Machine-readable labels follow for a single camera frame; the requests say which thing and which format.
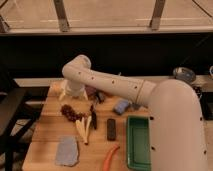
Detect dark red grape bunch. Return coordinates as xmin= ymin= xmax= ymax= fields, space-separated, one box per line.
xmin=61 ymin=104 xmax=85 ymax=122

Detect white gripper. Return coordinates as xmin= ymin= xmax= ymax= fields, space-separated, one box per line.
xmin=59 ymin=80 xmax=88 ymax=101

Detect dark purple small object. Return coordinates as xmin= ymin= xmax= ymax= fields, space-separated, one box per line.
xmin=95 ymin=92 xmax=106 ymax=103

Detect grey blue cloth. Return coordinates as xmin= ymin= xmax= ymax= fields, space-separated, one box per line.
xmin=55 ymin=136 xmax=79 ymax=167

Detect black handled knife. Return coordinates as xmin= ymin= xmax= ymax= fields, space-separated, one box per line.
xmin=90 ymin=105 xmax=97 ymax=130

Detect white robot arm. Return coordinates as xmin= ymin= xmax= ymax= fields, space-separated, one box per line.
xmin=62 ymin=55 xmax=208 ymax=171

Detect purple bowl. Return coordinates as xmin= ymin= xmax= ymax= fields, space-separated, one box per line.
xmin=85 ymin=86 xmax=97 ymax=97

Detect green plastic tray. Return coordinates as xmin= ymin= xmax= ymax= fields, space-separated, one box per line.
xmin=126 ymin=116 xmax=151 ymax=171

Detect black rectangular block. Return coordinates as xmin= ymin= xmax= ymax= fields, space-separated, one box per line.
xmin=107 ymin=119 xmax=116 ymax=141

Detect dark chair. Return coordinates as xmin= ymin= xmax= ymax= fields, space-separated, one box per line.
xmin=0 ymin=65 xmax=39 ymax=171

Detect cream wooden utensils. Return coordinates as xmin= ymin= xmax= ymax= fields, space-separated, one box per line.
xmin=75 ymin=116 xmax=92 ymax=145

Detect metal bowl in background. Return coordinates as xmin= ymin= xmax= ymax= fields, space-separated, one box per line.
xmin=173 ymin=67 xmax=196 ymax=83

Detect blue sponge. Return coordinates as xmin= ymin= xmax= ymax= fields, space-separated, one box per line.
xmin=113 ymin=99 xmax=130 ymax=115

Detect orange carrot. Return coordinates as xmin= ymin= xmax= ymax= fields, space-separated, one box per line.
xmin=102 ymin=144 xmax=120 ymax=171

